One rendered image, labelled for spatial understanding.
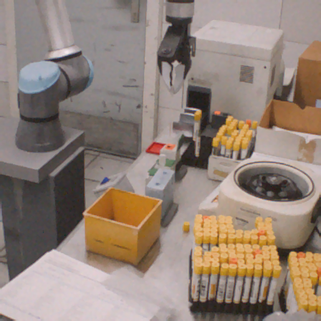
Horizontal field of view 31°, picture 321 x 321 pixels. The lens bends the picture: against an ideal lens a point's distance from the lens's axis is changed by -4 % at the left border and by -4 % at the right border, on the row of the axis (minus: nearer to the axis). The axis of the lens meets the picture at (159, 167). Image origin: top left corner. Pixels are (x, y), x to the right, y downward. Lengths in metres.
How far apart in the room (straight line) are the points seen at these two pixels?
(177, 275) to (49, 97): 0.65
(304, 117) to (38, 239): 0.91
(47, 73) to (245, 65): 0.65
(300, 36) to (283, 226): 1.99
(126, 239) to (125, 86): 2.30
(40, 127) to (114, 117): 1.96
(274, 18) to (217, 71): 1.32
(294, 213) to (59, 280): 0.53
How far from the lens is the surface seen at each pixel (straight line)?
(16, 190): 1.76
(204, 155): 1.73
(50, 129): 1.68
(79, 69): 1.75
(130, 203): 1.38
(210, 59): 1.93
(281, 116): 1.88
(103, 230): 1.29
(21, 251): 1.88
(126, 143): 3.64
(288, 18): 3.20
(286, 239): 1.36
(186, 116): 1.89
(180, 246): 1.37
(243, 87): 1.93
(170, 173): 1.46
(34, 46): 3.72
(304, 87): 2.29
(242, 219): 1.37
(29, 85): 1.64
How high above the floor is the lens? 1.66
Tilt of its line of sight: 28 degrees down
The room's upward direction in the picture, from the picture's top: 3 degrees clockwise
